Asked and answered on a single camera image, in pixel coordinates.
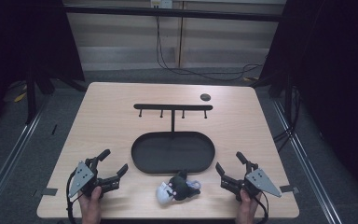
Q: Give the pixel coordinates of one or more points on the small black floor tape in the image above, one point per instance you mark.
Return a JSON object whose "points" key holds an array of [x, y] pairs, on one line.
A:
{"points": [[54, 129]]}

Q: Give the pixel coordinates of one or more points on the white plush toy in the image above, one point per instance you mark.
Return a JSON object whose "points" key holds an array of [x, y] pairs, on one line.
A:
{"points": [[162, 193]]}

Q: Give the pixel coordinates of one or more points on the small black round disc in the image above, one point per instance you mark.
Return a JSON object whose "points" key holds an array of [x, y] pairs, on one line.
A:
{"points": [[205, 97]]}

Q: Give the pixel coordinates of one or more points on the black metal stand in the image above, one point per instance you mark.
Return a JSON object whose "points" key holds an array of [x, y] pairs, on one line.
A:
{"points": [[31, 93]]}

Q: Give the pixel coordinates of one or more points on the black tape strip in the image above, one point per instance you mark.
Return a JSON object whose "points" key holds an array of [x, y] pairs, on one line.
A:
{"points": [[289, 188], [49, 191]]}

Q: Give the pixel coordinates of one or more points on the person's left hand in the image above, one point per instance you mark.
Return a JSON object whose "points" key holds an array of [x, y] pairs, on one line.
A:
{"points": [[90, 208]]}

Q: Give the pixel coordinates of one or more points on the white wall socket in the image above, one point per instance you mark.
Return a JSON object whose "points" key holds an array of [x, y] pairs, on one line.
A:
{"points": [[161, 3]]}

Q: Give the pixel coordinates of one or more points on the yellow object on floor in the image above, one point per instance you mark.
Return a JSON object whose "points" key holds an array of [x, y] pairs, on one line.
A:
{"points": [[20, 97]]}

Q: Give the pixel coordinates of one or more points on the black plush toy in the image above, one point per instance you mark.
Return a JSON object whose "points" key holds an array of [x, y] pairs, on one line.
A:
{"points": [[181, 187]]}

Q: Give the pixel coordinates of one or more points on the black hook stand with tray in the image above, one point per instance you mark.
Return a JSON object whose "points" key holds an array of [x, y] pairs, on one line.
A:
{"points": [[172, 152]]}

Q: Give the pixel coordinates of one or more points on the black curtain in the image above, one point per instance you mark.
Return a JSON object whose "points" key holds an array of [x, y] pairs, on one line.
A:
{"points": [[332, 77], [21, 40]]}

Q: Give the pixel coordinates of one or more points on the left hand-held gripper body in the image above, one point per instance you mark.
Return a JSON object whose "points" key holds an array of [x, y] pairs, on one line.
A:
{"points": [[81, 178]]}

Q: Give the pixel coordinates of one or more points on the metal floor rail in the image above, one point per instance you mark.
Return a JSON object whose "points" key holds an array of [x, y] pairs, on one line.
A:
{"points": [[307, 161], [9, 161]]}

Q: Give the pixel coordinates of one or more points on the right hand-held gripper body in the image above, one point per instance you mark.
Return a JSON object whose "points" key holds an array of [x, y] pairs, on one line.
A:
{"points": [[262, 181]]}

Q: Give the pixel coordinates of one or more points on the person's right hand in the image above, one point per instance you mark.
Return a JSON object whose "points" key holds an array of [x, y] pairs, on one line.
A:
{"points": [[247, 210]]}

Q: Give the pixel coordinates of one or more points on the black horizontal metal bar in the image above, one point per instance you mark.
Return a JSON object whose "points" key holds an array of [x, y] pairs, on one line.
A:
{"points": [[174, 13]]}

